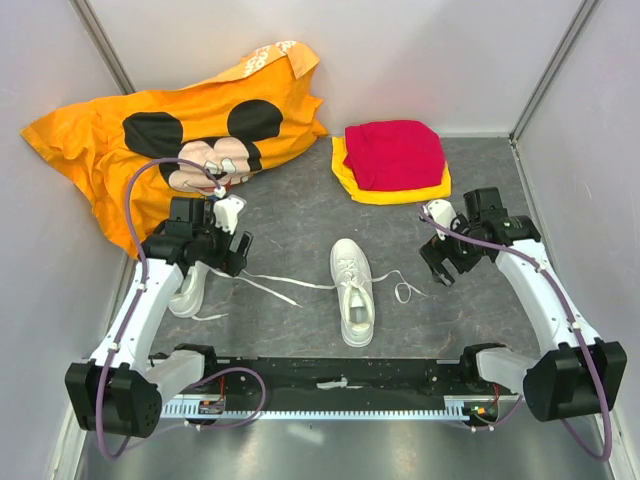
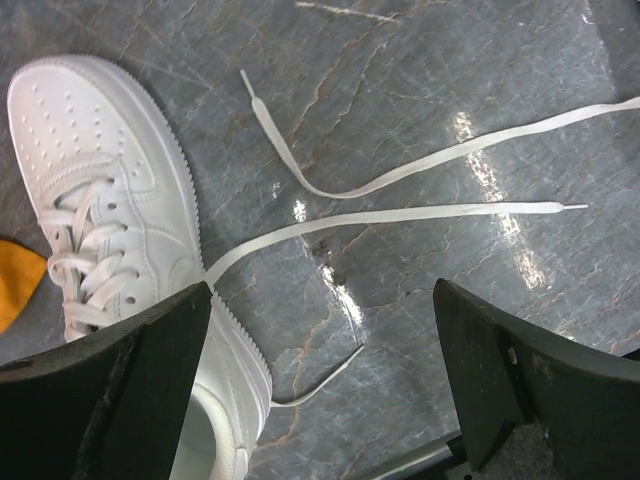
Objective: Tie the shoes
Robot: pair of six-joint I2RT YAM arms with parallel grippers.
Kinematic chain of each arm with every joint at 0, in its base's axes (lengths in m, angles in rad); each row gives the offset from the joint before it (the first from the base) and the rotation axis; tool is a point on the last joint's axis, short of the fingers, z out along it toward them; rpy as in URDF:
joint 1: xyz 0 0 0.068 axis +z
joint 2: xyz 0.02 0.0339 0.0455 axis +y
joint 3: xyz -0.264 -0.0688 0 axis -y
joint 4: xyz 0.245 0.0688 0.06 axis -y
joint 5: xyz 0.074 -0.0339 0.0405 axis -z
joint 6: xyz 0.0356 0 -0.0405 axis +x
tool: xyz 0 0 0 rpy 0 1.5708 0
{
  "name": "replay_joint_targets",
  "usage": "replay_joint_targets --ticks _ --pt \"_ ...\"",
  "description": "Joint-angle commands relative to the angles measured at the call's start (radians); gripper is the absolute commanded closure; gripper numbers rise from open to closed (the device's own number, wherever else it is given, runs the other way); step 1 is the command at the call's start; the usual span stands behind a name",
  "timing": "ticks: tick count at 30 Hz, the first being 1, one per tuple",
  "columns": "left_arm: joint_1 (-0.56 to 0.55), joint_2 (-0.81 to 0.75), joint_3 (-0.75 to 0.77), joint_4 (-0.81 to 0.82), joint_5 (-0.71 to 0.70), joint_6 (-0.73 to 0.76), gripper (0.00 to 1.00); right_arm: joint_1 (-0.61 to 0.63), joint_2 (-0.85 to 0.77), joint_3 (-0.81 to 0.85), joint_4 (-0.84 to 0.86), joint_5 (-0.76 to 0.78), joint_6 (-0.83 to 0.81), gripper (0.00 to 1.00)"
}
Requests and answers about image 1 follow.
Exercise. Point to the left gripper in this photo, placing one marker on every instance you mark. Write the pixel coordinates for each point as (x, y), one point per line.
(227, 260)

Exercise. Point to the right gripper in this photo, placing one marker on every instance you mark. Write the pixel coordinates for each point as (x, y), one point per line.
(435, 251)

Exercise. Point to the white sneaker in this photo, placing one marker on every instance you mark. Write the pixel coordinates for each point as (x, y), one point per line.
(353, 283)
(188, 300)

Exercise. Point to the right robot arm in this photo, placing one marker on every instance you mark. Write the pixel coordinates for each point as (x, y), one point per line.
(576, 373)

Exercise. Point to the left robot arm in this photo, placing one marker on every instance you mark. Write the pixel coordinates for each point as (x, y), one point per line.
(116, 390)

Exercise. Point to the yellow folded cloth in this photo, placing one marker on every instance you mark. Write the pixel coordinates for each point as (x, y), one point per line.
(347, 179)

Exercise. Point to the red folded cloth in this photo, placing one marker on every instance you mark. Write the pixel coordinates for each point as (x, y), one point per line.
(397, 155)

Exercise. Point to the orange Mickey Mouse bag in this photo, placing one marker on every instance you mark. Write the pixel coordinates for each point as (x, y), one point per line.
(131, 154)

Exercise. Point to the white tape piece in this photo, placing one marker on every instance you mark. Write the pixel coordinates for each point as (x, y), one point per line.
(342, 383)

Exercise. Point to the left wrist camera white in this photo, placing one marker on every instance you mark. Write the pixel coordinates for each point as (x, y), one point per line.
(226, 213)

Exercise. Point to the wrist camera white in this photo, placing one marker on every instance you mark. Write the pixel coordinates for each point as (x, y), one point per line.
(441, 211)
(226, 213)

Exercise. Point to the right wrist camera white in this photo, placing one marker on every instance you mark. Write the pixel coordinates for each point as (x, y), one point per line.
(441, 211)

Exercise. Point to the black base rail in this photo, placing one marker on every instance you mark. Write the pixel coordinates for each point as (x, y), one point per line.
(289, 383)

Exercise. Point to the slotted cable duct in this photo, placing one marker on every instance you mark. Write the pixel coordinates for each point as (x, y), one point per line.
(194, 408)

